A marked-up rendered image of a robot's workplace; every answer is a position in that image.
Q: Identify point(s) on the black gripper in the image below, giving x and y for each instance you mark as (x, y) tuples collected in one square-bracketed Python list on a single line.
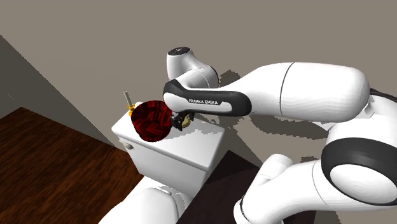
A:
[(178, 120)]

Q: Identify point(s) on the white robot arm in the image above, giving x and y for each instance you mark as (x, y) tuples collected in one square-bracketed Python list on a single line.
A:
[(310, 93)]

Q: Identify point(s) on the tan round object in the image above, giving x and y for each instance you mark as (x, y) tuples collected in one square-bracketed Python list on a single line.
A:
[(186, 123)]

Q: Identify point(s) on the dark red patterned bowl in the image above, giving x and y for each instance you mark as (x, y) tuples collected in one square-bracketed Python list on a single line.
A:
[(151, 121)]

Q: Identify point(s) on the white toilet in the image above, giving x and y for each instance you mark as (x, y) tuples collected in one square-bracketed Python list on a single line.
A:
[(183, 152)]

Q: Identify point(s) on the grey stick with yellow base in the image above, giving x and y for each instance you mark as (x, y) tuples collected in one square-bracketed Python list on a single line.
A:
[(128, 101)]

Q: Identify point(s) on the dark robot stand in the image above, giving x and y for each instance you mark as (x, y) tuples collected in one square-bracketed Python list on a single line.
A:
[(217, 192)]

